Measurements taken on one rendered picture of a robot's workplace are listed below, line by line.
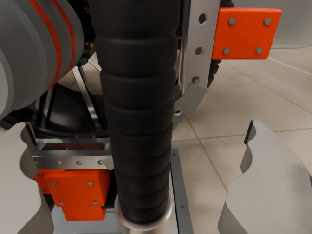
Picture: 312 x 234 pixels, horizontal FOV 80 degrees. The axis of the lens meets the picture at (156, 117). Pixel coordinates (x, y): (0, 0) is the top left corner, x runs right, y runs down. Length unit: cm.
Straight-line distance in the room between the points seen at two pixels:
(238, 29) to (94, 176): 39
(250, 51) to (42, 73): 28
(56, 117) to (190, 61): 39
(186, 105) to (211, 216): 81
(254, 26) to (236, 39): 3
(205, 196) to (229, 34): 94
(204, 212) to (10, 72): 100
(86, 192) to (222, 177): 91
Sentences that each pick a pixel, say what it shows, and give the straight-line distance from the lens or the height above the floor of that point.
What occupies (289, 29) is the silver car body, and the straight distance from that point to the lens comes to 89.
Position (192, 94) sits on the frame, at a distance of 33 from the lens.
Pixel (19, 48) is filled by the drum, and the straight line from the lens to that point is 21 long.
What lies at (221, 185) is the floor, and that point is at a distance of 120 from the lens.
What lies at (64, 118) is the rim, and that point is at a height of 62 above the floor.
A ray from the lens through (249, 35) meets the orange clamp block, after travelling 33.
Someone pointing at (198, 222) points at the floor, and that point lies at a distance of 104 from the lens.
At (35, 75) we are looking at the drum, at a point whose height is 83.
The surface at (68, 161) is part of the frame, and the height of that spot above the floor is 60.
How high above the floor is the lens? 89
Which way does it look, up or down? 31 degrees down
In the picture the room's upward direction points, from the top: straight up
